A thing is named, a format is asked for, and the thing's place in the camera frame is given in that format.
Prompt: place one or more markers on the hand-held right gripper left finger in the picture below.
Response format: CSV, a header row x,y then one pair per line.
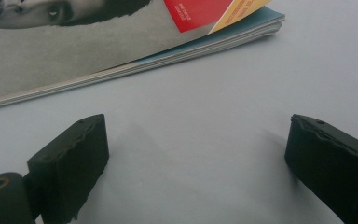
x,y
70,165

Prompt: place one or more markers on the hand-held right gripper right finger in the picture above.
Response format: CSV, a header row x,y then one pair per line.
x,y
332,161

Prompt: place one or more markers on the grey magazine with face cover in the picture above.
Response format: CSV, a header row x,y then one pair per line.
x,y
74,53

